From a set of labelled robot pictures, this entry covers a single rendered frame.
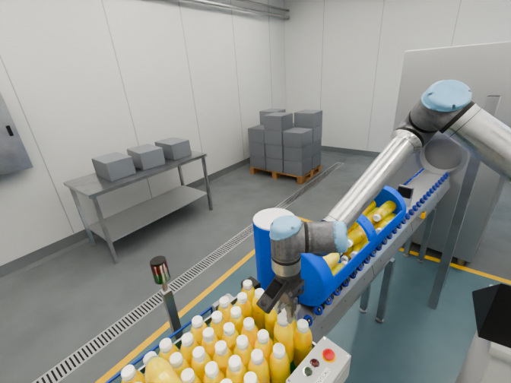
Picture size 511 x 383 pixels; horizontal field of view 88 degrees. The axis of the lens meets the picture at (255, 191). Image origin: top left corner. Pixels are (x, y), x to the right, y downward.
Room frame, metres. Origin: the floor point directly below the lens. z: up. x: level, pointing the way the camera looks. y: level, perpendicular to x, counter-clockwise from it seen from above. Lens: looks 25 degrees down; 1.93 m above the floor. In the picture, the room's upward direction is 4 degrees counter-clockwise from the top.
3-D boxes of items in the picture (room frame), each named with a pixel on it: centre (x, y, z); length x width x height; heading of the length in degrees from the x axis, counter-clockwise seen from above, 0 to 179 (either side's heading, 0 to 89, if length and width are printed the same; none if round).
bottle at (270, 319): (0.76, -0.04, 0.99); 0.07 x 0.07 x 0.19
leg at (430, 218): (2.16, -1.67, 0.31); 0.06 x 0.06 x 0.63; 42
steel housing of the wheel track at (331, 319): (1.55, -0.89, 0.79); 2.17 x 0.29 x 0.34; 132
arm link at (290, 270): (0.65, -0.08, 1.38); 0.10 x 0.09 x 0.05; 42
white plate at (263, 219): (1.51, -0.11, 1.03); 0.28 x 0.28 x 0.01
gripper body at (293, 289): (0.65, -0.08, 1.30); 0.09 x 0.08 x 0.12; 132
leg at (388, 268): (1.50, -0.94, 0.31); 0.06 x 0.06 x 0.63; 42
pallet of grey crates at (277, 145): (5.06, -0.64, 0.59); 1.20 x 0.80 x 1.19; 50
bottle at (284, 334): (0.63, -0.06, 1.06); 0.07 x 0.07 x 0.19
